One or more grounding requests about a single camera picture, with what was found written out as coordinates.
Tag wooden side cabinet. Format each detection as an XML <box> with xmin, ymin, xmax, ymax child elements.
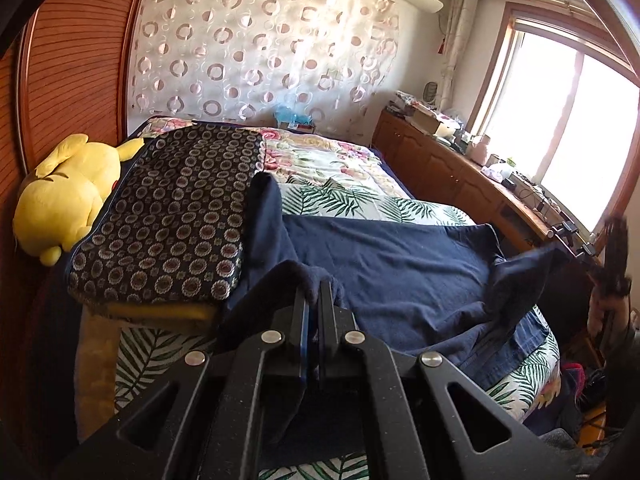
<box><xmin>372</xmin><ymin>110</ymin><xmax>601</xmax><ymax>271</ymax></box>

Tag cardboard box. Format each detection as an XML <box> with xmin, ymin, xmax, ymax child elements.
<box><xmin>407</xmin><ymin>107</ymin><xmax>446</xmax><ymax>133</ymax></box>

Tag wooden-framed window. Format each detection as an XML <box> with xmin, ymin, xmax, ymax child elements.
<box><xmin>467</xmin><ymin>2</ymin><xmax>640</xmax><ymax>241</ymax></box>

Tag navy blue printed t-shirt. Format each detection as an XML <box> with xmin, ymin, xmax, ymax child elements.
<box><xmin>215</xmin><ymin>172</ymin><xmax>571</xmax><ymax>463</ymax></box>

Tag person's right hand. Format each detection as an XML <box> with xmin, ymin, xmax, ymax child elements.
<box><xmin>587</xmin><ymin>292</ymin><xmax>616</xmax><ymax>333</ymax></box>

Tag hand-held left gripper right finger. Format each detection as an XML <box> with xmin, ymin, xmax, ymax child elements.
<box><xmin>319</xmin><ymin>280</ymin><xmax>576</xmax><ymax>480</ymax></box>

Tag white window curtain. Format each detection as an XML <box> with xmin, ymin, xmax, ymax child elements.
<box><xmin>440</xmin><ymin>0</ymin><xmax>476</xmax><ymax>111</ymax></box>

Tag yellow plush toy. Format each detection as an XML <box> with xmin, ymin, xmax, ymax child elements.
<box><xmin>12</xmin><ymin>133</ymin><xmax>146</xmax><ymax>267</ymax></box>

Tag floral quilt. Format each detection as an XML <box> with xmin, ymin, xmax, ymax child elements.
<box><xmin>135</xmin><ymin>116</ymin><xmax>416</xmax><ymax>201</ymax></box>

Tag dark circle-patterned cushion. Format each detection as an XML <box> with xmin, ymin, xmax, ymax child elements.
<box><xmin>67</xmin><ymin>124</ymin><xmax>266</xmax><ymax>306</ymax></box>

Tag blue plastic bag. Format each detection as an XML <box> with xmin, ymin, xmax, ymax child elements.
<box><xmin>274</xmin><ymin>105</ymin><xmax>316</xmax><ymax>133</ymax></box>

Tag wooden slatted wardrobe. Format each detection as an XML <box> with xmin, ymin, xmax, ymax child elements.
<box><xmin>0</xmin><ymin>0</ymin><xmax>153</xmax><ymax>461</ymax></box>

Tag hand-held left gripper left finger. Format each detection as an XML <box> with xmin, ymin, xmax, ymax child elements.
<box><xmin>65</xmin><ymin>284</ymin><xmax>313</xmax><ymax>480</ymax></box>

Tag black desk clamp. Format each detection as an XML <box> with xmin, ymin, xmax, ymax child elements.
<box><xmin>547</xmin><ymin>220</ymin><xmax>598</xmax><ymax>258</ymax></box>

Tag circle-patterned sheer curtain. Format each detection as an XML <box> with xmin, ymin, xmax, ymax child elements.
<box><xmin>125</xmin><ymin>0</ymin><xmax>403</xmax><ymax>136</ymax></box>

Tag leaf-print bed sheet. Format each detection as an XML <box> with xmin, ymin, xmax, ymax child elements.
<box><xmin>115</xmin><ymin>177</ymin><xmax>561</xmax><ymax>480</ymax></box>

